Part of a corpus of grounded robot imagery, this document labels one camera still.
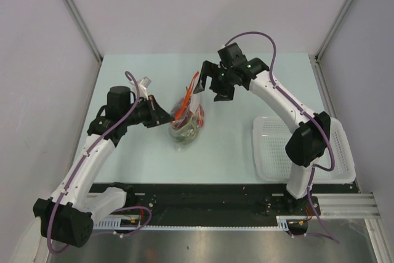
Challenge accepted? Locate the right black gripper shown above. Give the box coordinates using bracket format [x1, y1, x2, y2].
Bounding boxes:
[195, 60, 235, 102]

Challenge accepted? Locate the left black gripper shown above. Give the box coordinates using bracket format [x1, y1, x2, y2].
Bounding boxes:
[123, 95, 174, 128]

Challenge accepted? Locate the clear zip top bag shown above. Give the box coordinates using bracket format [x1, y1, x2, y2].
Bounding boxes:
[168, 71, 205, 152]

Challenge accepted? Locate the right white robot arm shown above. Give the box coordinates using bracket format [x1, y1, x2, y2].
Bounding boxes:
[194, 43, 332, 214]

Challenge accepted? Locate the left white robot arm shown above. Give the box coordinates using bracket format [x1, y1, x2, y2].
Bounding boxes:
[33, 86, 173, 248]

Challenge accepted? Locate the fake red apple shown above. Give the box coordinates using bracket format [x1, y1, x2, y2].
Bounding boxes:
[171, 107, 191, 129]

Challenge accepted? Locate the fake green melon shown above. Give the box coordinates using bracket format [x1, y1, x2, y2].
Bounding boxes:
[169, 125, 199, 147]

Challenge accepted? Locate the white perforated plastic basket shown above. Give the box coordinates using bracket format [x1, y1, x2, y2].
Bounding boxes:
[251, 116, 357, 185]

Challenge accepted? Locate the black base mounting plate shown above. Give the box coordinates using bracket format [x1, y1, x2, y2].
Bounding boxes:
[89, 182, 361, 227]

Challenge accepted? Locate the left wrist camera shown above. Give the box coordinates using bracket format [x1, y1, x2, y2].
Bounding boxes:
[138, 76, 151, 91]

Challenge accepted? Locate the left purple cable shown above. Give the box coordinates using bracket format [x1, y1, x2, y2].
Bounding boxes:
[49, 71, 153, 254]

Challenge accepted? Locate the purple cable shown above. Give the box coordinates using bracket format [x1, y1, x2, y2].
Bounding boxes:
[226, 31, 340, 244]
[49, 71, 153, 254]

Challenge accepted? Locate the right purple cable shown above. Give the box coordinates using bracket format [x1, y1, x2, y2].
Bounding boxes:
[226, 31, 340, 244]

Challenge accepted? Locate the white slotted cable duct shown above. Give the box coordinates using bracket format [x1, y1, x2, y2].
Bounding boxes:
[93, 216, 309, 233]

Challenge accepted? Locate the left aluminium frame post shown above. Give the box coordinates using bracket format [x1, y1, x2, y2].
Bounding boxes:
[62, 0, 103, 64]

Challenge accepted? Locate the aluminium frame post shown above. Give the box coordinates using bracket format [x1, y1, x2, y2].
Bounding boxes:
[315, 0, 356, 61]
[62, 0, 103, 64]

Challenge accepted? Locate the right aluminium frame post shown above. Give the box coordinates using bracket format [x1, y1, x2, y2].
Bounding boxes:
[315, 0, 356, 61]

